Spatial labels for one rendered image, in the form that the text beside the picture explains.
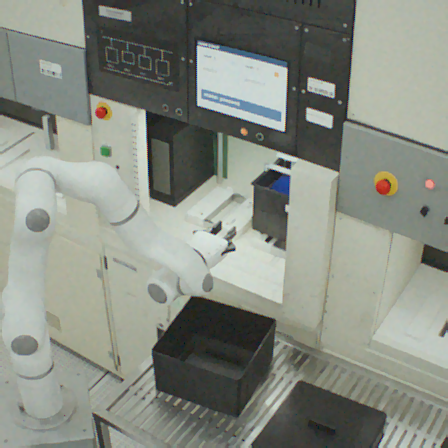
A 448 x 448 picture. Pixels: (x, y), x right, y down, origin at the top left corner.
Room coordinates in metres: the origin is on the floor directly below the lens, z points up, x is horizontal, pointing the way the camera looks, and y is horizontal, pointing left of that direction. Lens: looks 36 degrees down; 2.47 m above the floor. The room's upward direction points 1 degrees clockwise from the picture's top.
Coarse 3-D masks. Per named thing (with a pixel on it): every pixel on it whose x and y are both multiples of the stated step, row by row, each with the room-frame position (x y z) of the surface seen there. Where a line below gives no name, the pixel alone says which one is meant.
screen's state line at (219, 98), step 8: (208, 96) 1.91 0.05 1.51; (216, 96) 1.90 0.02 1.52; (224, 96) 1.88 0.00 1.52; (224, 104) 1.88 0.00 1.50; (232, 104) 1.87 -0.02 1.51; (240, 104) 1.86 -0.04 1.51; (248, 104) 1.84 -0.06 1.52; (256, 104) 1.83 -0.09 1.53; (256, 112) 1.83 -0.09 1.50; (264, 112) 1.82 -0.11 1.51; (272, 112) 1.80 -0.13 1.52; (280, 112) 1.79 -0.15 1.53; (280, 120) 1.79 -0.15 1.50
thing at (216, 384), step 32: (192, 320) 1.73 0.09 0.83; (224, 320) 1.70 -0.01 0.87; (256, 320) 1.65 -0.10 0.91; (160, 352) 1.54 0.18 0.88; (192, 352) 1.65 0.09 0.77; (224, 352) 1.63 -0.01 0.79; (256, 352) 1.49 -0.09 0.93; (160, 384) 1.48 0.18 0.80; (192, 384) 1.44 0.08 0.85; (224, 384) 1.40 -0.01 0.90; (256, 384) 1.50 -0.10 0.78
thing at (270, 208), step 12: (288, 156) 2.07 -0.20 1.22; (264, 168) 2.15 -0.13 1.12; (276, 168) 2.12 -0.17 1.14; (288, 168) 2.21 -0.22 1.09; (264, 180) 2.11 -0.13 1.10; (276, 180) 2.17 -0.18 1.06; (264, 192) 2.04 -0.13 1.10; (276, 192) 2.02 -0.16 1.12; (264, 204) 2.04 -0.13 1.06; (276, 204) 2.01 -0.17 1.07; (288, 204) 1.99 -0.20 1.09; (252, 216) 2.06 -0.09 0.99; (264, 216) 2.04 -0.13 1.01; (276, 216) 2.01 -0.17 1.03; (252, 228) 2.06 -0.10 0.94; (264, 228) 2.03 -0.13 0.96; (276, 228) 2.01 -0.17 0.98
